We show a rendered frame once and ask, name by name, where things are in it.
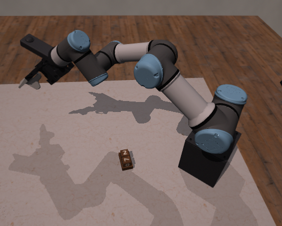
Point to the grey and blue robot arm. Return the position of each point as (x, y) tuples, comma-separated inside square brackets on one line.
[(213, 122)]

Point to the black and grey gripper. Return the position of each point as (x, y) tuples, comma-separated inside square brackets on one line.
[(51, 71)]

